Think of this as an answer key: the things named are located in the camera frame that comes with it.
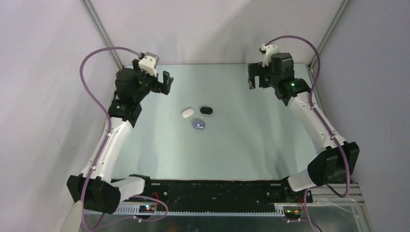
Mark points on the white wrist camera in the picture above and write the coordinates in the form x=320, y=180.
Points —
x=268, y=51
x=148, y=63

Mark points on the aluminium front frame rail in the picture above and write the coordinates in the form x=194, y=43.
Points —
x=336, y=197

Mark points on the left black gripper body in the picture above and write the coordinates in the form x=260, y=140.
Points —
x=150, y=82

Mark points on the aluminium frame post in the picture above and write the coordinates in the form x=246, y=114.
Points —
x=103, y=34
x=333, y=25

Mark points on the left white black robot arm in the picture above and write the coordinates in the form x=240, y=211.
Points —
x=94, y=186

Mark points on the right aluminium frame post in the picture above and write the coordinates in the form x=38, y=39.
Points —
x=333, y=25

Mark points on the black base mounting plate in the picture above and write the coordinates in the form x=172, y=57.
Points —
x=236, y=208

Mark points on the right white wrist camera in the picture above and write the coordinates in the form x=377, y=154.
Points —
x=268, y=51

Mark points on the white earbud charging case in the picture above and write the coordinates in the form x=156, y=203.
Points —
x=188, y=113

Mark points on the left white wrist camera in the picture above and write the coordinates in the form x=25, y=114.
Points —
x=148, y=63

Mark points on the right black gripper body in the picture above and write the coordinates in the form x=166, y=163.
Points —
x=264, y=75

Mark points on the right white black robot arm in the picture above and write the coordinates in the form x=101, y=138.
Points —
x=336, y=158

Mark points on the black earbud charging case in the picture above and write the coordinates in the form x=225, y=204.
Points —
x=206, y=110

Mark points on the purple earbud charging case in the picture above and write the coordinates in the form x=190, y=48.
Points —
x=198, y=124

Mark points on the left aluminium frame post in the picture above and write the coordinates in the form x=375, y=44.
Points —
x=103, y=34

